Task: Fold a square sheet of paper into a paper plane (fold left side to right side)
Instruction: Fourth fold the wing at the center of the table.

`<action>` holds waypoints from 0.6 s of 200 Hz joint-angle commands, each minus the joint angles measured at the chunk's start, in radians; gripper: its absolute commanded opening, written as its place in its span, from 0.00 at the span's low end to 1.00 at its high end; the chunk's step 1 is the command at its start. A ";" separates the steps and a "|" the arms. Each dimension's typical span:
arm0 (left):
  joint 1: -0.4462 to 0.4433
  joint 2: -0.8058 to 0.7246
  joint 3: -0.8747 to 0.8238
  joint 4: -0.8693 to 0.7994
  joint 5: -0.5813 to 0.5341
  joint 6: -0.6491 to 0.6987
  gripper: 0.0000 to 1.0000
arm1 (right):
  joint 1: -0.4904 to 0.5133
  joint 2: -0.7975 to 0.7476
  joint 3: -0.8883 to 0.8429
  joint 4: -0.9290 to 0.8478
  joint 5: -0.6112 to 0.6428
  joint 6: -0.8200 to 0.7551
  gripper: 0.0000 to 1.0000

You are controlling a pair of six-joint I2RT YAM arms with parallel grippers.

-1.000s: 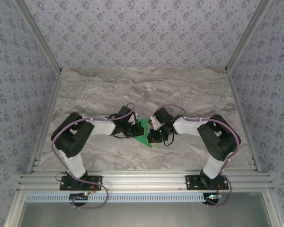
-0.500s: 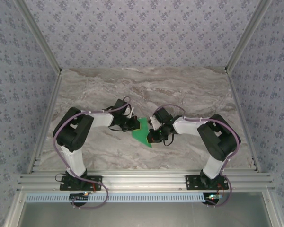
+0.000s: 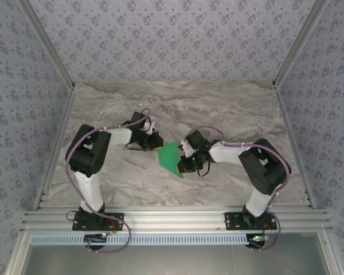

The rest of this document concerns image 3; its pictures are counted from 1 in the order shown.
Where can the green square paper sheet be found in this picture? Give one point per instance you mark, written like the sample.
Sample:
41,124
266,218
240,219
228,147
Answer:
167,157

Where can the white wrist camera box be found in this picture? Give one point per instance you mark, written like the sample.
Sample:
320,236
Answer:
185,146
148,128

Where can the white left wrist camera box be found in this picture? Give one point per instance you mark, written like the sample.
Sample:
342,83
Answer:
148,128

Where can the small black circuit board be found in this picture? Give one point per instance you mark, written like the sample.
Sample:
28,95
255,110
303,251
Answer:
96,238
258,239

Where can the aluminium frame post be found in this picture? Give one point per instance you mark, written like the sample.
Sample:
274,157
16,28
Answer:
297,46
50,46

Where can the aluminium table side rail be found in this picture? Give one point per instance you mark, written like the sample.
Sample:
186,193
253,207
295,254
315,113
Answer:
292,143
57,143

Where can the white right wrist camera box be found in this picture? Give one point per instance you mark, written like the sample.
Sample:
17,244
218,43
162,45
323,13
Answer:
185,146

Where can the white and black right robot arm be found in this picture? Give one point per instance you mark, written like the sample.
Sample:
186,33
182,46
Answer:
261,200

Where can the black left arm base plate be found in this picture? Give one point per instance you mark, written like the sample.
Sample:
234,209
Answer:
117,222

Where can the aluminium cross beam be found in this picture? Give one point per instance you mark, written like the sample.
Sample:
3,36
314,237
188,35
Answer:
175,220

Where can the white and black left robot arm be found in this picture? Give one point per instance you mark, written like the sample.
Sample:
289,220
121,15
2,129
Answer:
89,192

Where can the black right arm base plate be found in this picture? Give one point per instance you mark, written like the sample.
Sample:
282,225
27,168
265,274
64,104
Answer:
232,220

